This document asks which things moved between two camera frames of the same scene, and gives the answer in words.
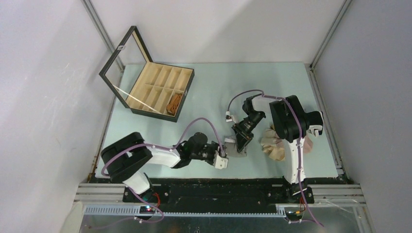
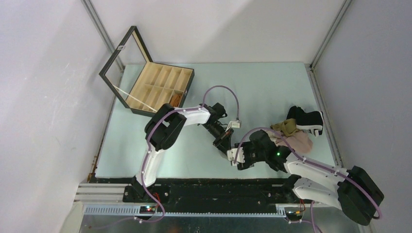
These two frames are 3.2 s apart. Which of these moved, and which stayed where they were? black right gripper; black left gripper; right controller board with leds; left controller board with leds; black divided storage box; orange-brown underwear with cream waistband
Moved: black right gripper; black left gripper
Stayed: left controller board with leds; black divided storage box; right controller board with leds; orange-brown underwear with cream waistband
